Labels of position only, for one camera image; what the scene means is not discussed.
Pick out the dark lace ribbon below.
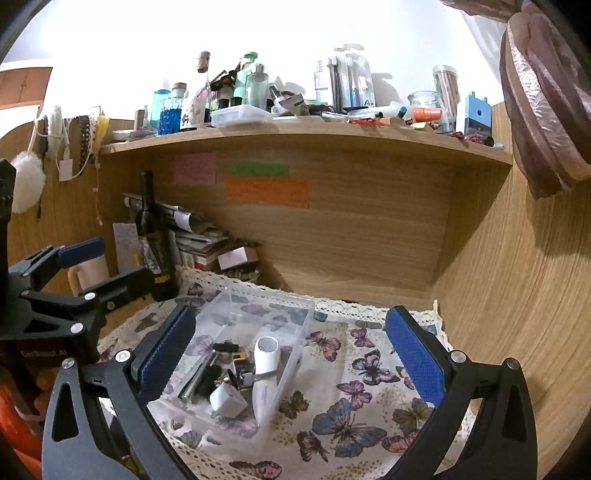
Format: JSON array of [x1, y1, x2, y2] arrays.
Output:
[[74, 115, 93, 178]]

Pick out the clear lidded plastic case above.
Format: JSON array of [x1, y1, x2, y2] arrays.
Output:
[[210, 104, 274, 128]]

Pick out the beige cylindrical cup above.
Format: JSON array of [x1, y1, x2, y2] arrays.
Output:
[[68, 258, 108, 296]]

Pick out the green sticky note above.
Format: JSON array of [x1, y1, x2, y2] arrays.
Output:
[[229, 162, 291, 177]]

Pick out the clear plastic storage box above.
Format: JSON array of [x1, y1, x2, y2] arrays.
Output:
[[148, 285, 316, 439]]

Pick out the blue plastic device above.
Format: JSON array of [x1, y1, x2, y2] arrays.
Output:
[[464, 91, 492, 139]]

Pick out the clear labelled bottle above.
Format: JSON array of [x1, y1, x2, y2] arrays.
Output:
[[315, 60, 329, 106]]

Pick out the blue liquid glass bottle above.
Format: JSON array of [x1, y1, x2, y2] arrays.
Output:
[[159, 82, 188, 136]]

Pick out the white fluffy pompom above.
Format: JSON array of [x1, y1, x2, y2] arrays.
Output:
[[10, 152, 47, 214]]

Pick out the butterfly print tablecloth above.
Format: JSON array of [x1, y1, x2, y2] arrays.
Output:
[[95, 268, 476, 480]]

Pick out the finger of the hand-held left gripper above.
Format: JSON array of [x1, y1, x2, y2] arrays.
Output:
[[25, 267, 155, 319], [9, 237, 107, 289]]

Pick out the white handheld lint remover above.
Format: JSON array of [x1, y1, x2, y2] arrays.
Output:
[[249, 336, 281, 425]]

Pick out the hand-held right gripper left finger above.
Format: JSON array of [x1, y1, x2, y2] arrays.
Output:
[[41, 305, 199, 480]]

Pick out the tall clear stick jar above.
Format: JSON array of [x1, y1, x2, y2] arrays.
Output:
[[433, 65, 461, 123]]

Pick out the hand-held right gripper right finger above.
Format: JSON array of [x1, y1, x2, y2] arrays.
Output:
[[384, 305, 539, 480]]

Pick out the brown hanging hat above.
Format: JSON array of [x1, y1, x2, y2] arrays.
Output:
[[500, 9, 591, 200]]

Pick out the small pink cardboard box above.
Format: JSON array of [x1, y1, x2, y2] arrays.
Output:
[[217, 247, 259, 271]]

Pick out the orange sticky note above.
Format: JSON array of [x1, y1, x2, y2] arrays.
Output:
[[225, 178, 309, 209]]

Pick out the pink sticky note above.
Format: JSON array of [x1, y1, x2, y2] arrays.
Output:
[[174, 153, 217, 185]]

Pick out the wooden desk hutch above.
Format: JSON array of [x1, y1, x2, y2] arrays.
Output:
[[0, 67, 591, 480]]

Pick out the clear glass jar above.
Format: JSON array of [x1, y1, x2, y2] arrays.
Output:
[[409, 91, 441, 121]]

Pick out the frosted clear bottle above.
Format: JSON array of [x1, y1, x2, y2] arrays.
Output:
[[245, 62, 269, 112]]

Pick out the teal glass bottle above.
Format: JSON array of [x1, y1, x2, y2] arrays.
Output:
[[152, 89, 172, 132]]

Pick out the orange cloth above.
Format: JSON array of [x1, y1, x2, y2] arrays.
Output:
[[0, 369, 47, 480]]

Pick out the dark wine bottle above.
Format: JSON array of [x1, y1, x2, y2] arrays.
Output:
[[134, 170, 180, 302]]

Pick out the white paper card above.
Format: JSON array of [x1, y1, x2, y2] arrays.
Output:
[[112, 222, 141, 277]]

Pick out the stack of magazines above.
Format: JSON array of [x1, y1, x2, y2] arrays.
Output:
[[122, 193, 232, 271]]

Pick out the clear bottle with cork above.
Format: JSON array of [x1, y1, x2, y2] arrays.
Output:
[[194, 51, 214, 125]]

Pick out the clear brush package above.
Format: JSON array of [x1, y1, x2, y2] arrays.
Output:
[[329, 44, 376, 112]]

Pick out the silver metal flashlight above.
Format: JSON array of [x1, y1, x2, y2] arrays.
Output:
[[178, 353, 222, 401]]

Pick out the white charger cube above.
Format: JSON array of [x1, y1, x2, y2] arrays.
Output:
[[209, 383, 247, 418]]

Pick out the green capped bottle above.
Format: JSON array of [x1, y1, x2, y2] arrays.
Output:
[[233, 52, 258, 107]]

